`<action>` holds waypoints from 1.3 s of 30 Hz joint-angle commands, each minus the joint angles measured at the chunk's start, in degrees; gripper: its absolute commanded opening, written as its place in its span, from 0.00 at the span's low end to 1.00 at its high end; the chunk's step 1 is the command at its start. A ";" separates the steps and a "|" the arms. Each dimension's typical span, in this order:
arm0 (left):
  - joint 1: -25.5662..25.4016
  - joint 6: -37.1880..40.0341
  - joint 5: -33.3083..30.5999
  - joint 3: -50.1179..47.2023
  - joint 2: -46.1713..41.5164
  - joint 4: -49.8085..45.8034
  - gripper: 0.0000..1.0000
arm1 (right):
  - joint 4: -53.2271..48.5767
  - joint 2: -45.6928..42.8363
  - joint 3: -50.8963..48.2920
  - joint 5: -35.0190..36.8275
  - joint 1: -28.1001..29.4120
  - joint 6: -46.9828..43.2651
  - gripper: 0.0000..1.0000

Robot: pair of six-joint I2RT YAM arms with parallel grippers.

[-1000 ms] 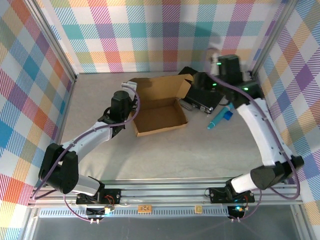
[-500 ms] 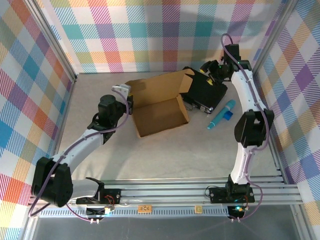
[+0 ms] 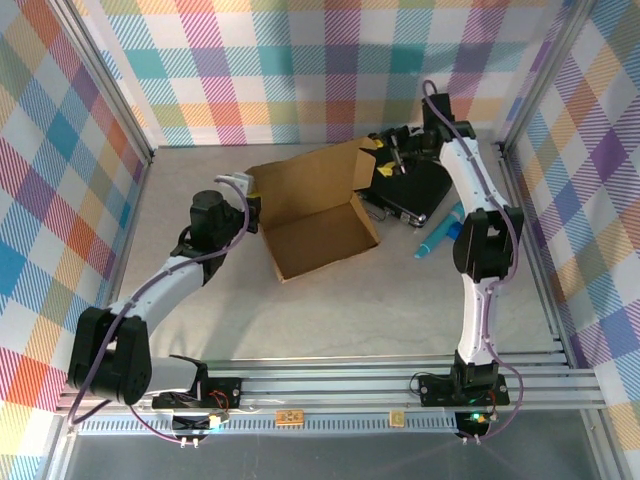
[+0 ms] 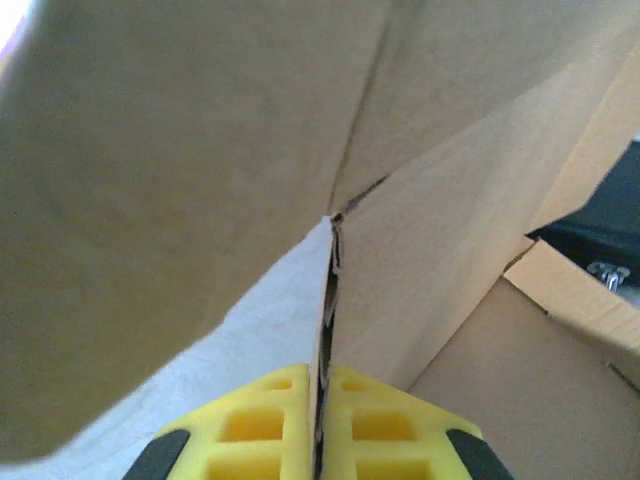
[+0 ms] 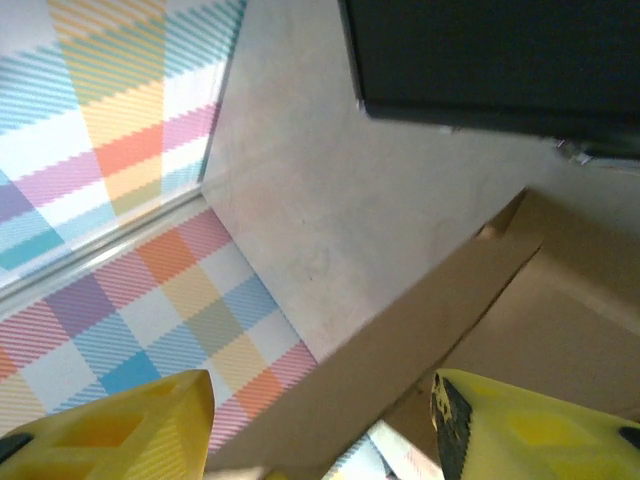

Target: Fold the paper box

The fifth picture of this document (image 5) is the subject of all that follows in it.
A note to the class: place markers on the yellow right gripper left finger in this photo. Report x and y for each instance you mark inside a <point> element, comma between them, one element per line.
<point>125,435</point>

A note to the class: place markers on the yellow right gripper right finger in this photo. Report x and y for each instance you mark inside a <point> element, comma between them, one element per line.
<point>540,435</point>

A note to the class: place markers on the brown cardboard paper box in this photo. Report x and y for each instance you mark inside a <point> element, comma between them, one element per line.
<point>540,310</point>

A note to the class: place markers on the black ribbed aluminium case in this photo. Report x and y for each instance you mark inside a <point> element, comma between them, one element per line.
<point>500,60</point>

